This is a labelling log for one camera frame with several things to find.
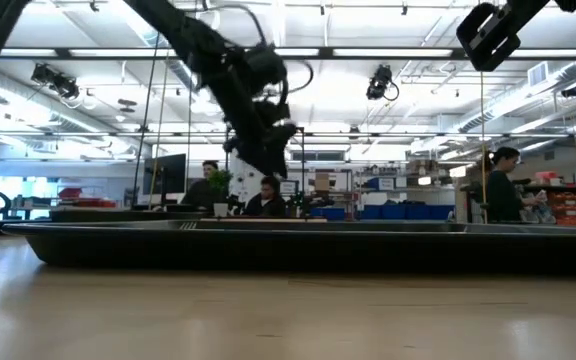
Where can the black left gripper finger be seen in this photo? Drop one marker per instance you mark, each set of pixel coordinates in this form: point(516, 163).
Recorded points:
point(268, 150)

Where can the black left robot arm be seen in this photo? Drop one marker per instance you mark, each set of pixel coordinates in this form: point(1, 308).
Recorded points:
point(183, 35)

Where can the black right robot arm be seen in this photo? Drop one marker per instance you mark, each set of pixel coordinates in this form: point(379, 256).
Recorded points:
point(530, 7)

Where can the black rectangular serving tray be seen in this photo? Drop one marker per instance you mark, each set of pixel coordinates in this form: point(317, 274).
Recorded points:
point(288, 247)

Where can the red flat tray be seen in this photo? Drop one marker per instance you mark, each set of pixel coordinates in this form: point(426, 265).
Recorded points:
point(97, 203)

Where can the white cylindrical tank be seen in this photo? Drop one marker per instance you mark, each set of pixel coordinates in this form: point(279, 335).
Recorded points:
point(243, 187)

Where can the person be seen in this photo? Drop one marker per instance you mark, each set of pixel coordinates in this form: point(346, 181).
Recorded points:
point(502, 195)
point(268, 200)
point(203, 192)

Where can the green potted plant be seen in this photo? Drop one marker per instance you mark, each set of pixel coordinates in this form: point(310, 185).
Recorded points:
point(220, 181)

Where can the brown cardboard box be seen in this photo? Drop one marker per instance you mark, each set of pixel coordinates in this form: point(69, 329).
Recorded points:
point(322, 182)

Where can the white plant pot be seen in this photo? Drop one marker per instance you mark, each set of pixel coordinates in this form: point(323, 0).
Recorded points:
point(220, 209)

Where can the blue storage bin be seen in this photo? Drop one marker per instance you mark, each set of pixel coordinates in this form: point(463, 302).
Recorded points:
point(393, 212)
point(417, 212)
point(441, 212)
point(370, 212)
point(327, 213)

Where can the black ceiling fixture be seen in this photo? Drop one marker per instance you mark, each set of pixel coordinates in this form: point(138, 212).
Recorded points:
point(573, 90)

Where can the black computer monitor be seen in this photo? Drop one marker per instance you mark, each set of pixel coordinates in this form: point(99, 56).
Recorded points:
point(165, 174)

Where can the blue box with white label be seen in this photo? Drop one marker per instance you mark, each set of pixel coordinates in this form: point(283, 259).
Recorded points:
point(375, 184)

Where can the red storage box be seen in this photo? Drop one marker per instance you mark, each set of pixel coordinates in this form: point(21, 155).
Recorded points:
point(70, 193)

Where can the black overhead frame beam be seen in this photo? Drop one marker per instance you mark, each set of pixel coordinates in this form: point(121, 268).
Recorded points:
point(418, 58)

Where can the black overhead camera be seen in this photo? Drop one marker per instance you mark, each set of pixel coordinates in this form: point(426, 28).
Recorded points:
point(379, 82)

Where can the black ceiling camera cluster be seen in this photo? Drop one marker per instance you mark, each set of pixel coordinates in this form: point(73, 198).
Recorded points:
point(55, 82)

